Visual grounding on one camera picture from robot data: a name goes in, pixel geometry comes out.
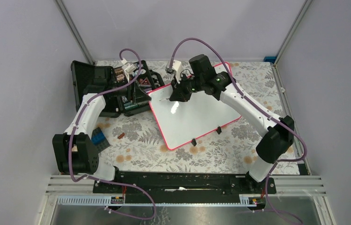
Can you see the black poker chip case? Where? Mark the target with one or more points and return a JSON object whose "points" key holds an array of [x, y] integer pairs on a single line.
{"points": [[96, 79]]}

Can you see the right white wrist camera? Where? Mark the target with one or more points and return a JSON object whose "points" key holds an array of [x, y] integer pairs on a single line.
{"points": [[174, 68]]}

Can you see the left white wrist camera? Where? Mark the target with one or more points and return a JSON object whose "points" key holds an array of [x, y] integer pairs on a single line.
{"points": [[128, 68]]}

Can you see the white slotted cable duct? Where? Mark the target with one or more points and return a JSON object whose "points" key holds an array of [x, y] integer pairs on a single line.
{"points": [[118, 200]]}

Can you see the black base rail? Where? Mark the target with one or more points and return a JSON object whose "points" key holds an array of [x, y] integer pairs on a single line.
{"points": [[183, 187]]}

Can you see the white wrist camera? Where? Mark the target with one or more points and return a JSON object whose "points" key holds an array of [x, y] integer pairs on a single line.
{"points": [[128, 68], [174, 68]]}

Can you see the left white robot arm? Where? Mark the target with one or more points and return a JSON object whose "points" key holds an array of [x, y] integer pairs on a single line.
{"points": [[74, 150]]}

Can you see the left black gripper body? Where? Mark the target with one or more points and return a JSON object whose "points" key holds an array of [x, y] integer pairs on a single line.
{"points": [[131, 93]]}

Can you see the blue corner bracket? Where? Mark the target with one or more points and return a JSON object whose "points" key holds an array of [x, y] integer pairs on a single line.
{"points": [[270, 59]]}

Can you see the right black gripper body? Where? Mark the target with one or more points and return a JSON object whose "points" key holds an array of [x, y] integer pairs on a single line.
{"points": [[186, 85]]}

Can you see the floral patterned table mat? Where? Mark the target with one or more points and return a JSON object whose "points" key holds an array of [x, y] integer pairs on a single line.
{"points": [[233, 151]]}

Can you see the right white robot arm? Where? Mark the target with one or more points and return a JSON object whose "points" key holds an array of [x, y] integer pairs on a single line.
{"points": [[276, 131]]}

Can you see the pink framed whiteboard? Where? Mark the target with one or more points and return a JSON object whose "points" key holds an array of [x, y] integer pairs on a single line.
{"points": [[180, 122]]}

